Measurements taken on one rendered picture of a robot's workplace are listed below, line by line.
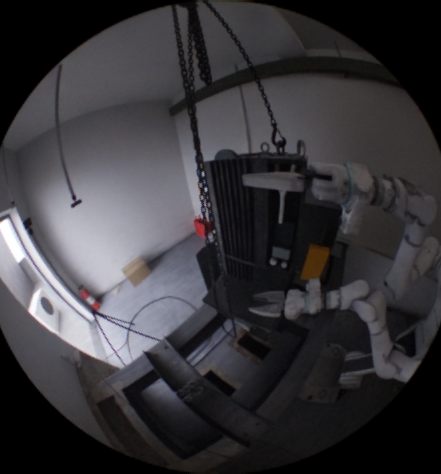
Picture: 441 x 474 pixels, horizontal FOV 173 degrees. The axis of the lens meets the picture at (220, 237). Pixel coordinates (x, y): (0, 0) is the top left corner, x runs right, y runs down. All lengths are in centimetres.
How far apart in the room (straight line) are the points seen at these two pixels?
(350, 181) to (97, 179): 251
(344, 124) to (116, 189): 297
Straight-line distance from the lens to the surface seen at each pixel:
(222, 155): 61
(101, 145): 255
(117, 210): 252
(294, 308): 48
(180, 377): 106
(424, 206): 40
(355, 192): 28
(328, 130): 170
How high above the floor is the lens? 165
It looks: 34 degrees down
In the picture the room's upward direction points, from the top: 10 degrees counter-clockwise
